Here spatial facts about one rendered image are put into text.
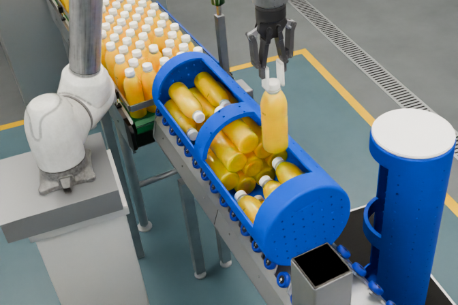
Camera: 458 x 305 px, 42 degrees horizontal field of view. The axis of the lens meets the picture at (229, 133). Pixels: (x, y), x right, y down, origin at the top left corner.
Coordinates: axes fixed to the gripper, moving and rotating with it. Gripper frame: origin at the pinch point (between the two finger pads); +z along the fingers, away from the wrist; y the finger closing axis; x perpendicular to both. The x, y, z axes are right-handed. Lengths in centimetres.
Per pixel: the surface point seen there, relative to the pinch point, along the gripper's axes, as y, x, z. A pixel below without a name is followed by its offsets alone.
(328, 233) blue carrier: 6.3, -18.1, 45.8
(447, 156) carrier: 60, -7, 47
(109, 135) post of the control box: -29, 95, 69
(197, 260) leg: -7, 68, 135
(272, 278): -11, -16, 57
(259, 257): -11, -8, 56
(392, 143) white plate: 47, 5, 45
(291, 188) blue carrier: -3.7, -14.7, 26.2
